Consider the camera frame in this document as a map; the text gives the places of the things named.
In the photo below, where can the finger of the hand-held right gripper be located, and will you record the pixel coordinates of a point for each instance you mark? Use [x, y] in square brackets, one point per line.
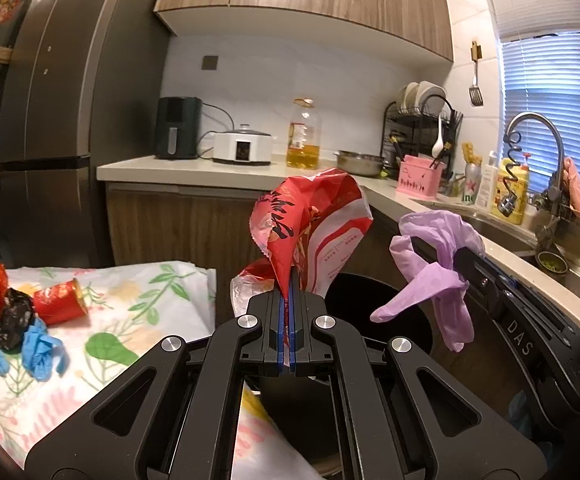
[482, 285]
[519, 287]

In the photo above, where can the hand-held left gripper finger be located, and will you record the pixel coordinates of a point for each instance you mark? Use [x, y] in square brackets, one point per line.
[294, 320]
[284, 320]

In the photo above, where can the purple glove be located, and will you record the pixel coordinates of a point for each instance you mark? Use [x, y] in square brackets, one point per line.
[419, 285]

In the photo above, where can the black trash bin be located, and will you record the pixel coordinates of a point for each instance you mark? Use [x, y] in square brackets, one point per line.
[359, 300]

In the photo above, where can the red white plastic bag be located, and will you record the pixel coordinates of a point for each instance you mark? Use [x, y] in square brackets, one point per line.
[290, 220]

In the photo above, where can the small red paper cup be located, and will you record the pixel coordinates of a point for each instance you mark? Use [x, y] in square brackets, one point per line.
[60, 305]

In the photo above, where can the small black plastic bag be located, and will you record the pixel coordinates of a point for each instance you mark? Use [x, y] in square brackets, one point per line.
[15, 317]

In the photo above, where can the sink strainer basket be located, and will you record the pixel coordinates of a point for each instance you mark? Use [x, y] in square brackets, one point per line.
[552, 261]

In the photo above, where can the steel sink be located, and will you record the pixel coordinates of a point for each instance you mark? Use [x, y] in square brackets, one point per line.
[509, 237]

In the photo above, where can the yellow detergent bottle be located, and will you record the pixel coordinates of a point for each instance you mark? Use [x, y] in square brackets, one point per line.
[517, 195]

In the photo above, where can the beer can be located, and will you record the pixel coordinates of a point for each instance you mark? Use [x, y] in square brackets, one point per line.
[471, 187]

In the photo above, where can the white bottle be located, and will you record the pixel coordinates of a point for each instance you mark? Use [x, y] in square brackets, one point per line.
[486, 182]

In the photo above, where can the pink utensil holder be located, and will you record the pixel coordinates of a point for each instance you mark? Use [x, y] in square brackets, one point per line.
[419, 180]

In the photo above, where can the white ladle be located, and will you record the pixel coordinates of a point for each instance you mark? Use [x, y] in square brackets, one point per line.
[437, 147]

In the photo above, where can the floral tablecloth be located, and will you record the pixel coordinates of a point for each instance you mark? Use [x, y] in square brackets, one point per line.
[135, 310]

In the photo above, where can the wooden kitchen counter cabinet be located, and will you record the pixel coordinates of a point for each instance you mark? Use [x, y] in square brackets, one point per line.
[170, 220]

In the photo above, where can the steel kitchen faucet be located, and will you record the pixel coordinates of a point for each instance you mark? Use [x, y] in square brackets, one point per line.
[534, 117]

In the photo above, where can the steel basin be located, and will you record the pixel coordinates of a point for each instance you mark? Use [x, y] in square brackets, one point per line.
[359, 162]

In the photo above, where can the cooking oil bottle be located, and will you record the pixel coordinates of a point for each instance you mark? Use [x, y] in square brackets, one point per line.
[303, 145]

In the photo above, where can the black dish rack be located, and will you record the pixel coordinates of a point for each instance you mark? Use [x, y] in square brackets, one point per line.
[409, 125]

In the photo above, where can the white rice cooker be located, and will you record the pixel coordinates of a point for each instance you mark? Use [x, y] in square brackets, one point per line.
[242, 147]

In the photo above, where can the hanging slotted spatula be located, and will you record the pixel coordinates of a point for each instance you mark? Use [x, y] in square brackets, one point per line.
[475, 95]

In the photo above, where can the white plate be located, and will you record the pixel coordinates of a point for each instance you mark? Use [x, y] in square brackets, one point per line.
[430, 92]
[409, 95]

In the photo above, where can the window blinds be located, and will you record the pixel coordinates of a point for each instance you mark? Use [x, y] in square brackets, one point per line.
[544, 85]

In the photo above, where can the black air fryer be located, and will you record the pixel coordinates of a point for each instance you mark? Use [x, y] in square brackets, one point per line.
[177, 127]

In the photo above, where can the blue glove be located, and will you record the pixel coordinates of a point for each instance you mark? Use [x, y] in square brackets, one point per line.
[40, 355]

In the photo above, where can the wooden upper cabinets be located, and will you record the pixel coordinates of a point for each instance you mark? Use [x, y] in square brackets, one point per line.
[320, 5]

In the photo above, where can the dark steel refrigerator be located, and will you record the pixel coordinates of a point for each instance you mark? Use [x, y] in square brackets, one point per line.
[70, 85]

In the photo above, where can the dark wall socket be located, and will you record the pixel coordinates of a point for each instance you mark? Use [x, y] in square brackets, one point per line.
[209, 62]

